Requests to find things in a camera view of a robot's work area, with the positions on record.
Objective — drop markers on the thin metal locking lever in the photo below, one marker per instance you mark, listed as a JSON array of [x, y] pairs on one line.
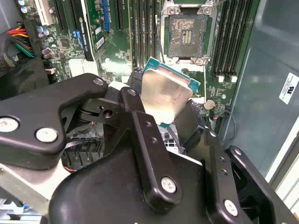
[[160, 43]]

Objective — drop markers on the gripper black right finger with narrow bars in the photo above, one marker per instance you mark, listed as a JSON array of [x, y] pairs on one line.
[[218, 186]]

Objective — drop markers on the gripper black left finger with wide plate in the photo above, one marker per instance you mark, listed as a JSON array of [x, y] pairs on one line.
[[28, 109]]

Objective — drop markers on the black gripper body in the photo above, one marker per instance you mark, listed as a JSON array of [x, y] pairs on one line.
[[105, 193]]

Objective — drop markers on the silver CPU green board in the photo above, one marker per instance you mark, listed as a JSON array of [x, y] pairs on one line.
[[163, 93]]

